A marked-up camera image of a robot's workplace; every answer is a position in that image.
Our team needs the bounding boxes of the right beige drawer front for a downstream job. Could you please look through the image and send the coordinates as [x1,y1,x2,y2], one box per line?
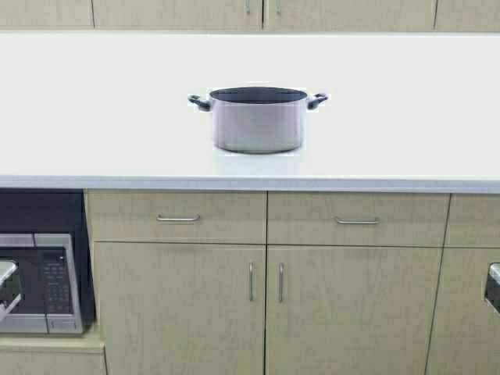
[268,192,450,247]

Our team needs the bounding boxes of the cabinet door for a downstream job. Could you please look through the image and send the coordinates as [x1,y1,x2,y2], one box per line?
[266,245,441,374]
[263,0,436,33]
[93,0,263,31]
[94,242,265,374]

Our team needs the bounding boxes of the beige drawer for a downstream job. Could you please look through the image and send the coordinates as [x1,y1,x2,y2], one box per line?
[268,192,450,247]
[87,190,266,245]

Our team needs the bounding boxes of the left lower door handle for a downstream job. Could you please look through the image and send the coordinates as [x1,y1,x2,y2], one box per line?
[248,262,255,302]

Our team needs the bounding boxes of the steel pot with black handles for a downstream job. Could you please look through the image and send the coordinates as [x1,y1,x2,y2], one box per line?
[187,87,329,154]

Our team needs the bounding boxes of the left beige drawer front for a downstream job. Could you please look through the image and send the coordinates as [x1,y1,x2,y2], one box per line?
[87,190,266,245]

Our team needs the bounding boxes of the right drawer metal handle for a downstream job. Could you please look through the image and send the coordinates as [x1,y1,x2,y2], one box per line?
[334,216,380,225]

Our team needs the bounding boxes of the right upper door handle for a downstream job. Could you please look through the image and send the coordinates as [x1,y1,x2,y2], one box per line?
[275,0,282,15]

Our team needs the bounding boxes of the stainless steel microwave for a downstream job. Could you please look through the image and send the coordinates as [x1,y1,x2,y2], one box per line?
[1,233,84,334]

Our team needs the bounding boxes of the left drawer metal handle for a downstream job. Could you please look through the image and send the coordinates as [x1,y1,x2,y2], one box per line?
[156,214,201,223]

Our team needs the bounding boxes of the drawer metal handle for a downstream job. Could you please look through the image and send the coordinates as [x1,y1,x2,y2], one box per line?
[334,216,380,225]
[156,214,201,223]

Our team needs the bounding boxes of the right lower door handle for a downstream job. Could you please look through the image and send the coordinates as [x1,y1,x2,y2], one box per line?
[278,262,284,303]

